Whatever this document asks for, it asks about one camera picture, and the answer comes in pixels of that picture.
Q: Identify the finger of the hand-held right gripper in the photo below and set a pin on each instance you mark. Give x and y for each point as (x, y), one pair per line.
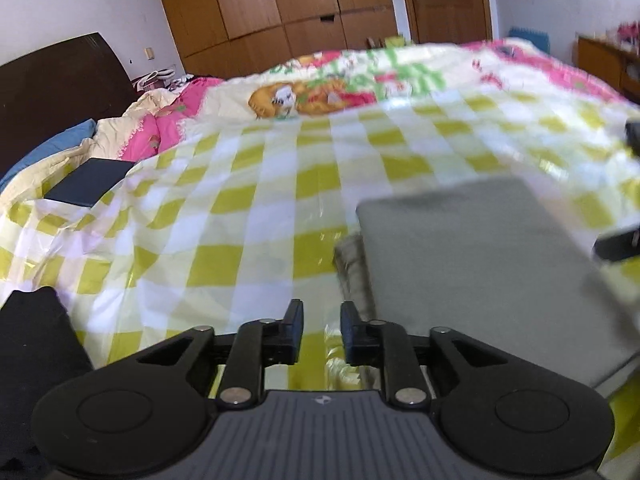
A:
(634, 135)
(617, 245)

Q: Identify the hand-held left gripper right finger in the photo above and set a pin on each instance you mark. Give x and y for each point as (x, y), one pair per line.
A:
(349, 332)

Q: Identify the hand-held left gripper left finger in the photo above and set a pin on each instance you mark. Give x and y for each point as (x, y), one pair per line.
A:
(295, 331)

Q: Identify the grey pants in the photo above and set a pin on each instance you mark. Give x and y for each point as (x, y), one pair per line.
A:
(475, 270)

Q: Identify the wooden side desk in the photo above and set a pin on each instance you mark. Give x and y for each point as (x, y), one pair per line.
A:
(600, 65)

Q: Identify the pink item on desk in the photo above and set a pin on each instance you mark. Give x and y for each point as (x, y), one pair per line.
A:
(629, 35)

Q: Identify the blue foam mat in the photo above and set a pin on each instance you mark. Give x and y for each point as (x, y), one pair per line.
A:
(530, 37)

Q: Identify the wooden door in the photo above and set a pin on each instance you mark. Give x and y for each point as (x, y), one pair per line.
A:
(445, 0)

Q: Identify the cartoon printed quilt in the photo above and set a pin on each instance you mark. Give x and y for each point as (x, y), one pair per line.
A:
(340, 80)

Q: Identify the dark blue notebook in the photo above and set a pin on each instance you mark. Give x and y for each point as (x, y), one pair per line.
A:
(90, 181)

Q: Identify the green item by door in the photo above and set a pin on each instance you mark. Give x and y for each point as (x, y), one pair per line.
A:
(394, 41)

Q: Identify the black cloth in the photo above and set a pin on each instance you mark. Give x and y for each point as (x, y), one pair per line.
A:
(35, 380)

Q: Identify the white bedside clutter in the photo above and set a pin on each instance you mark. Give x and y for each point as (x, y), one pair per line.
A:
(157, 79)

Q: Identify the blue pillow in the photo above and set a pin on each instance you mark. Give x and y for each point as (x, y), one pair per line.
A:
(45, 152)

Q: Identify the wooden wardrobe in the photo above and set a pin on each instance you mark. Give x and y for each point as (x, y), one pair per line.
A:
(270, 5)

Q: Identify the dark brown headboard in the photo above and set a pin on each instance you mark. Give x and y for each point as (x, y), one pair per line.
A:
(55, 90)

